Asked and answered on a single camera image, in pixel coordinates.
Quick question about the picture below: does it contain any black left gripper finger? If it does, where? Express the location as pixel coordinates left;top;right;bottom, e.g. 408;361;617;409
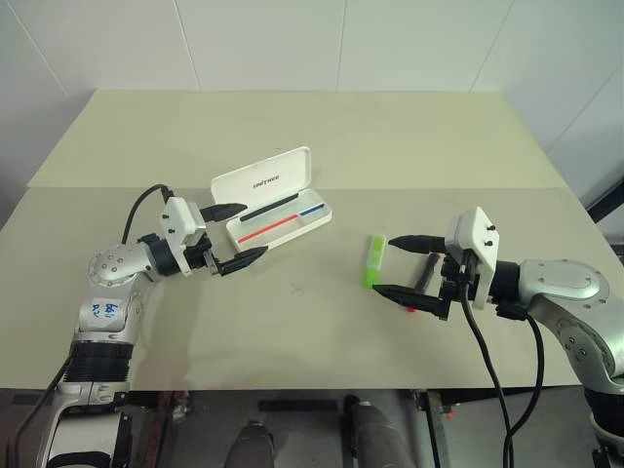
202;203;249;223
214;246;270;278

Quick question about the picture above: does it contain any black marker with red cap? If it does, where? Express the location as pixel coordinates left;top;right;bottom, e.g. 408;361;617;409
407;253;439;314

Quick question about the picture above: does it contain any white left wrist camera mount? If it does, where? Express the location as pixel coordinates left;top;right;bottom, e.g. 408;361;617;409
162;196;210;280

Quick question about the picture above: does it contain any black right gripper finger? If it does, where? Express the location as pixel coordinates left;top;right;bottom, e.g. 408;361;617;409
372;285;450;322
389;234;448;254

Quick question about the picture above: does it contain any rusty table frame leg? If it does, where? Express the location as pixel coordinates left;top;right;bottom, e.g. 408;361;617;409
154;389;192;426

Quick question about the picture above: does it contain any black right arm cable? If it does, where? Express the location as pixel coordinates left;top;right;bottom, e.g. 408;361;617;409
462;251;518;468
496;301;546;468

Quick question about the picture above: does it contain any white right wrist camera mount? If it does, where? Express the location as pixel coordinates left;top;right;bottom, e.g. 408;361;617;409
447;206;499;309

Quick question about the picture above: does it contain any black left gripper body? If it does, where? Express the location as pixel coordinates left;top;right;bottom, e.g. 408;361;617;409
184;232;223;278

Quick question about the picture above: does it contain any dark frame beside table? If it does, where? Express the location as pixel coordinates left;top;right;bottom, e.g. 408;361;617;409
584;175;624;255

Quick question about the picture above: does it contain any dark rounded shape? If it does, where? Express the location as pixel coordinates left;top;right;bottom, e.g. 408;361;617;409
343;395;416;468
228;421;275;468

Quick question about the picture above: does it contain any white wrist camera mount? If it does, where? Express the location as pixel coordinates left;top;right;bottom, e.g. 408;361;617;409
162;196;210;280
447;206;499;309

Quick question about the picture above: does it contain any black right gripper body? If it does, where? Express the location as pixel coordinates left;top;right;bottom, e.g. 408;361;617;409
428;249;478;304

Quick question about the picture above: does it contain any green highlighter pen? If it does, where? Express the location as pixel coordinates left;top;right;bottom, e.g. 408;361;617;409
360;234;388;289

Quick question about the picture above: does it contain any white hinged pencil case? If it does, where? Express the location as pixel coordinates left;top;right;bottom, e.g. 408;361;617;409
210;145;335;254

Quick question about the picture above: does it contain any metal table frame leg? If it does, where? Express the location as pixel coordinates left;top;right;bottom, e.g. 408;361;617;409
417;389;455;468

